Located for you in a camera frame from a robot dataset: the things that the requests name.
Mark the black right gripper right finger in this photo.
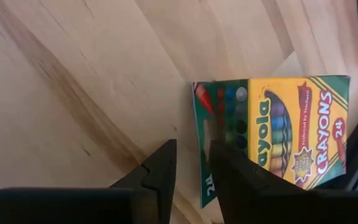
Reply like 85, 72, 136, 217
209, 139, 306, 224

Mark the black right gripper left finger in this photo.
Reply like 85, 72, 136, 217
110, 139, 177, 224

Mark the yellow green crayon box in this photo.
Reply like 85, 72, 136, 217
192, 75, 351, 209

